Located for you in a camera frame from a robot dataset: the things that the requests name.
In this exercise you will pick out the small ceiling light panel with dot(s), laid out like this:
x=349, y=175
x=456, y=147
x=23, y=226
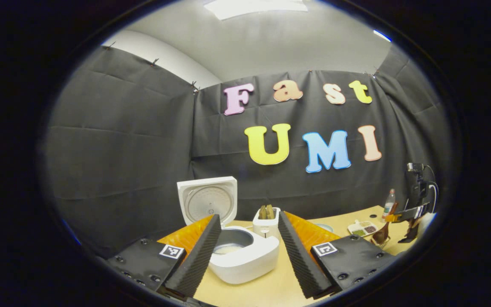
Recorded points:
x=382, y=35

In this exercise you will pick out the striped chopstick holder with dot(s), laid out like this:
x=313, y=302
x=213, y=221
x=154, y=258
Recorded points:
x=380, y=246

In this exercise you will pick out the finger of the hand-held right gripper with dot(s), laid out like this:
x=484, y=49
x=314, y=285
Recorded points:
x=409, y=214

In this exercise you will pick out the white rice cooker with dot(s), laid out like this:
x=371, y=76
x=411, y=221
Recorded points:
x=249, y=264

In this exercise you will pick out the white divided snack tray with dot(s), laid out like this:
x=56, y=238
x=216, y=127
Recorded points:
x=362, y=229

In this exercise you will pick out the brown wooden spoon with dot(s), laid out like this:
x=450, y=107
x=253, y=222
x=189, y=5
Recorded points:
x=382, y=233

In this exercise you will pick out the large ceiling light panel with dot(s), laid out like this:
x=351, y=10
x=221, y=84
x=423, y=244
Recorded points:
x=254, y=8

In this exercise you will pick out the black backdrop cloth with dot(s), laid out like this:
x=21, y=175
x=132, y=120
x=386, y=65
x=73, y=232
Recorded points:
x=122, y=140

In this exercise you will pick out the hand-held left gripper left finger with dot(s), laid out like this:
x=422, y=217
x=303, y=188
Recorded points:
x=196, y=264

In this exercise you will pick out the white rice layer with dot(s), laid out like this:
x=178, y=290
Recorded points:
x=227, y=249

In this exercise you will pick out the clear plastic water bottle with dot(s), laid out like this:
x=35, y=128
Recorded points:
x=389, y=207

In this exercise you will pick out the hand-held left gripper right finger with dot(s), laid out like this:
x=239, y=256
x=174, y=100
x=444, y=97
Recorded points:
x=301, y=260

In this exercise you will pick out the white toaster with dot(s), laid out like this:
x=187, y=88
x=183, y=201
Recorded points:
x=267, y=228

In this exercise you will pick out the brown bread slice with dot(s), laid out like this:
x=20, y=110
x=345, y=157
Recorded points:
x=263, y=212
x=270, y=211

